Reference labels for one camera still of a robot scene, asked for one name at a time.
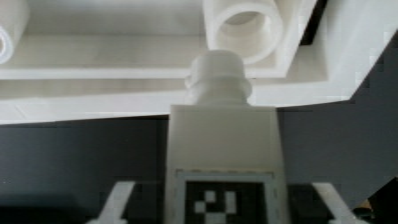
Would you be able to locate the white square table top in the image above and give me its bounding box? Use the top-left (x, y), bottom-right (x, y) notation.
top-left (0, 0), bottom-right (318, 80)

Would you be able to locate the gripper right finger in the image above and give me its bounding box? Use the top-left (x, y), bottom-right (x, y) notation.
top-left (283, 181), bottom-right (372, 224)

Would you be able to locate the white L-shaped obstacle fence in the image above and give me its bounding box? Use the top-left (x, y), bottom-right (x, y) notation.
top-left (0, 0), bottom-right (398, 124)

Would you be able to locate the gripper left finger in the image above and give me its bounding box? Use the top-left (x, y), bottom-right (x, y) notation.
top-left (86, 180), bottom-right (167, 224)

